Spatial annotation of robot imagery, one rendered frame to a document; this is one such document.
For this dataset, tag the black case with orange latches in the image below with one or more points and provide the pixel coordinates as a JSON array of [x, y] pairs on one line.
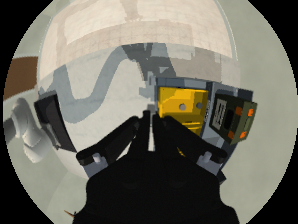
[[221, 177]]

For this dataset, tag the dark green case with orange latches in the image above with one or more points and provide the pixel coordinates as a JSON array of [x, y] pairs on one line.
[[232, 118]]

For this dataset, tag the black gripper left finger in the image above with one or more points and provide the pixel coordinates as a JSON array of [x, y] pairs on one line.
[[92, 159]]

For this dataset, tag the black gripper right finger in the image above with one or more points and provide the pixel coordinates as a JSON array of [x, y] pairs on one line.
[[190, 144]]

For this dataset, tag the grey metal shelf rack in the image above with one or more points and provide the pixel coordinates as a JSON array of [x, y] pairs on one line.
[[210, 135]]

